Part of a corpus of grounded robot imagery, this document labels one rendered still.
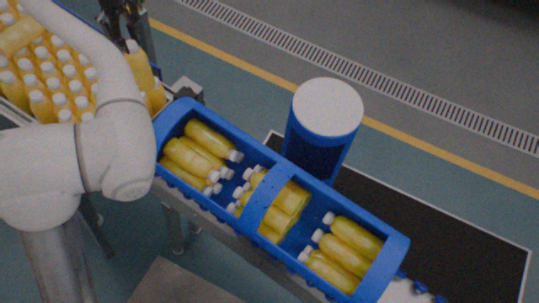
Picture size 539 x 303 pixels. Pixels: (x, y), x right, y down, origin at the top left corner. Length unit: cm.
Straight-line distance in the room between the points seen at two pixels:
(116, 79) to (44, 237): 33
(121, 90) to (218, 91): 222
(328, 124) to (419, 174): 134
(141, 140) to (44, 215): 21
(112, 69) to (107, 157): 22
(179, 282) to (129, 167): 77
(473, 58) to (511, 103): 40
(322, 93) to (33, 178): 128
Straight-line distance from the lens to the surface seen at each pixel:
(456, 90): 361
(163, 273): 166
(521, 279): 296
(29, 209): 100
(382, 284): 151
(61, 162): 95
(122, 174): 94
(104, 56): 111
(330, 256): 164
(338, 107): 196
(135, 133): 97
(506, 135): 354
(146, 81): 171
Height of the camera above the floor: 260
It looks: 60 degrees down
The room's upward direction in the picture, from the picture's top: 10 degrees clockwise
